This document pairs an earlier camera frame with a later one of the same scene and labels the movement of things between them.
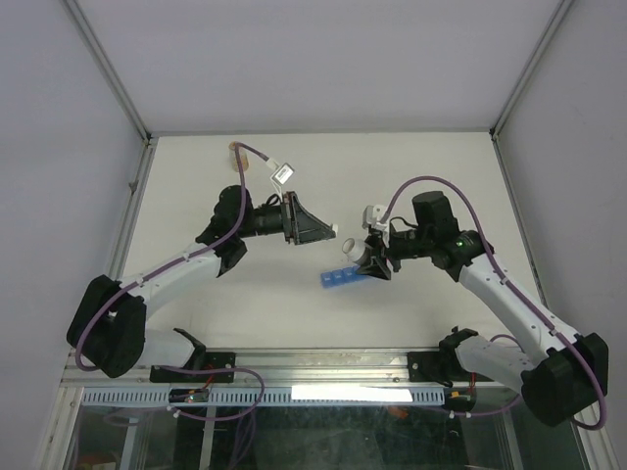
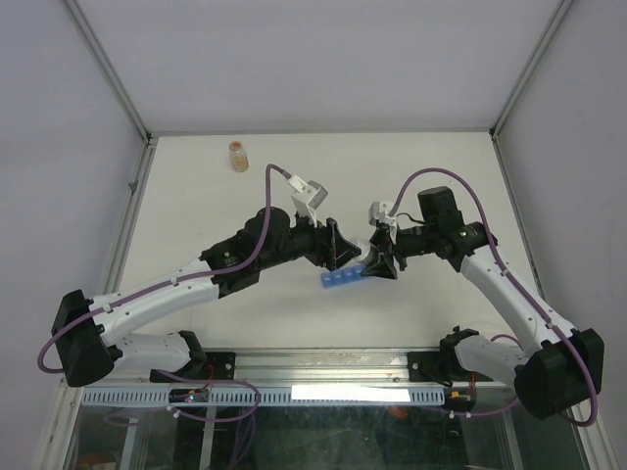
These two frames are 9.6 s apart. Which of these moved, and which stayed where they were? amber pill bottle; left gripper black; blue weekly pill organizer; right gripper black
Moved: left gripper black
Stayed: blue weekly pill organizer; right gripper black; amber pill bottle
